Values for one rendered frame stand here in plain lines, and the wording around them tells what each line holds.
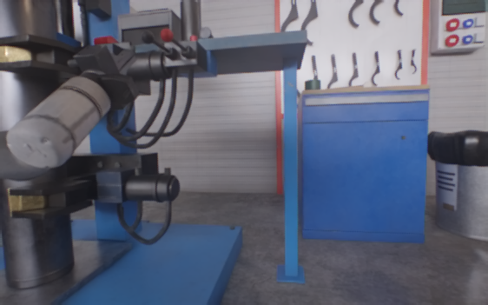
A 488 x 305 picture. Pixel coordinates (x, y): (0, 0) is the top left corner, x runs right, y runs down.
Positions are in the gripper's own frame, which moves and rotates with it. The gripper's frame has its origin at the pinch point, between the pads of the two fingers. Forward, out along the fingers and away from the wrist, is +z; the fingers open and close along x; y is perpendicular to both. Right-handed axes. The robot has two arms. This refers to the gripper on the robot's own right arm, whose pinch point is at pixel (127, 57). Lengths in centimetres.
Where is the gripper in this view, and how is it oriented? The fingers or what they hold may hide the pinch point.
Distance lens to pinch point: 73.0
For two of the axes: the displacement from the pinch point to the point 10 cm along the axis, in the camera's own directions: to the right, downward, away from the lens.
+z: 1.1, -7.0, 7.0
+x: 1.2, 7.1, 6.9
